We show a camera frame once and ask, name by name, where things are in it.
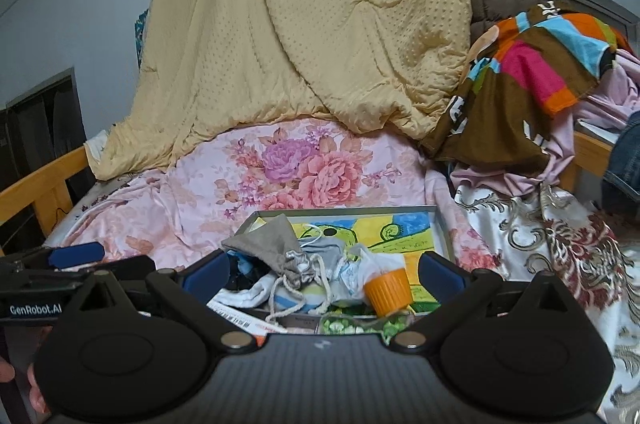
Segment brown multicoloured patchwork garment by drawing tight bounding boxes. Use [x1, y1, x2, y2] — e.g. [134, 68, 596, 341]
[420, 1, 636, 177]

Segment wooden bed frame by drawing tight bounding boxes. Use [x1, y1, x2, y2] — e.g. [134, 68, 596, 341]
[0, 131, 616, 255]

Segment dark framed window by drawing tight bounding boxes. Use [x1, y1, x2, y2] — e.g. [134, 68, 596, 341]
[0, 66, 96, 245]

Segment white gauze cloth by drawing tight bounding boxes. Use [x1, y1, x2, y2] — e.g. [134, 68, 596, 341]
[220, 276, 281, 309]

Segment grey drawstring pouch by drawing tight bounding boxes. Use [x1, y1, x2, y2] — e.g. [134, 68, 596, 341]
[221, 214, 341, 325]

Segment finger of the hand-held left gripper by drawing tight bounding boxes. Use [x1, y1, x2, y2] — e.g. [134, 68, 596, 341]
[47, 242, 106, 269]
[75, 255, 157, 289]

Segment cream ornate patterned blanket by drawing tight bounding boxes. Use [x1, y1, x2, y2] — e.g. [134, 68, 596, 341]
[450, 181, 640, 424]

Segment grey tray with cartoon drawing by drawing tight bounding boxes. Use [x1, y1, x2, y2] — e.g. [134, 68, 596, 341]
[235, 205, 457, 320]

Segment yellow quilt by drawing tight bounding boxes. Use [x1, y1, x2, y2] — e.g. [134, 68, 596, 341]
[85, 0, 473, 182]

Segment blue denim jeans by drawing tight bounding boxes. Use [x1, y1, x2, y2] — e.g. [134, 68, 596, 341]
[600, 111, 640, 215]

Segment orange and white carton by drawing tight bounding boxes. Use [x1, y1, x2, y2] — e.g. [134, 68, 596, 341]
[207, 299, 291, 342]

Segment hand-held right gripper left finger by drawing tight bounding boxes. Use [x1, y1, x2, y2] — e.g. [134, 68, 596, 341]
[62, 250, 258, 352]

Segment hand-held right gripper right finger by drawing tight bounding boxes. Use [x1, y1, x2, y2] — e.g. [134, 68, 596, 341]
[387, 251, 583, 352]

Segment glass jar of green paper stars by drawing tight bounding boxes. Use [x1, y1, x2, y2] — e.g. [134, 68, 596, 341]
[317, 309, 416, 337]

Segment orange plastic cup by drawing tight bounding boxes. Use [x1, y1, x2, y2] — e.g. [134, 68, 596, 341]
[363, 268, 415, 319]

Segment teal wall poster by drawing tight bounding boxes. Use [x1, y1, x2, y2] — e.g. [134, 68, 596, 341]
[134, 8, 151, 69]

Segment white plastic packet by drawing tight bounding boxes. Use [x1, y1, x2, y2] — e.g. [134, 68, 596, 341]
[332, 244, 401, 307]

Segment person's left hand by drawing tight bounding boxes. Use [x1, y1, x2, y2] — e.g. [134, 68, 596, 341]
[0, 356, 53, 417]

